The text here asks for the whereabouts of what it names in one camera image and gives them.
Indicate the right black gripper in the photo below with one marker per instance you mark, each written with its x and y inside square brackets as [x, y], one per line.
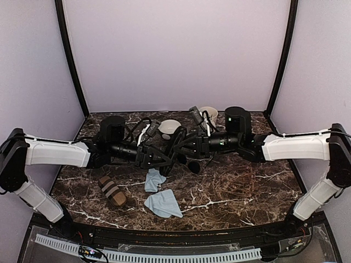
[198, 148]

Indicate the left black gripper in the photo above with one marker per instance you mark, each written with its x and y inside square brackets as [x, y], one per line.
[144, 160]

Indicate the light blue cloth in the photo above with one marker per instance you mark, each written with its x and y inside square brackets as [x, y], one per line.
[153, 180]
[164, 204]

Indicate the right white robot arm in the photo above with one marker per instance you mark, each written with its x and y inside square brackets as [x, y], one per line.
[332, 145]

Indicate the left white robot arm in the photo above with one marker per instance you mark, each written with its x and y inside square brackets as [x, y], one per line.
[114, 139]

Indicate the black aviator sunglasses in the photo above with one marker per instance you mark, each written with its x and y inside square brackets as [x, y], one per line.
[194, 166]

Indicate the white and navy bowl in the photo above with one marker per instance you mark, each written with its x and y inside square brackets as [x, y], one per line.
[167, 128]

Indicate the white seahorse mug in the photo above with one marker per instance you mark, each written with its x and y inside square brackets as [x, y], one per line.
[212, 112]

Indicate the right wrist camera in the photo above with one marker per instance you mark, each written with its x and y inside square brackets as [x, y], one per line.
[202, 120]

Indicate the white slotted cable duct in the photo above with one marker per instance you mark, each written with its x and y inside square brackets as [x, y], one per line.
[90, 254]

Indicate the black front rail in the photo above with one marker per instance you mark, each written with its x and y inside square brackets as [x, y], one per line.
[99, 235]

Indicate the right black frame post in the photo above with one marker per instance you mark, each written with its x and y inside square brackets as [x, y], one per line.
[283, 57]

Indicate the black frame post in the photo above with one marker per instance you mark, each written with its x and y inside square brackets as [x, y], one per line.
[283, 57]
[59, 7]

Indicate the left black frame post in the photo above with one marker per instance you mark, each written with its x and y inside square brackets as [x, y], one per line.
[59, 7]

